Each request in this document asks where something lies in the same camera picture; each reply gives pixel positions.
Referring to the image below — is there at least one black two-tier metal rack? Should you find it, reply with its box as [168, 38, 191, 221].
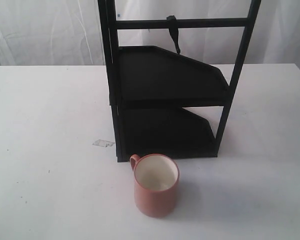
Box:
[98, 0, 261, 162]

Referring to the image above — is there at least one clear tape piece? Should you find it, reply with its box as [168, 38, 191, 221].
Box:
[92, 139, 116, 148]

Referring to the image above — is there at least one pink ceramic mug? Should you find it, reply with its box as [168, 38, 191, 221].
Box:
[129, 153, 180, 218]

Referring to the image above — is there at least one white backdrop curtain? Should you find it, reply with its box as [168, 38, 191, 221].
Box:
[0, 0, 300, 69]

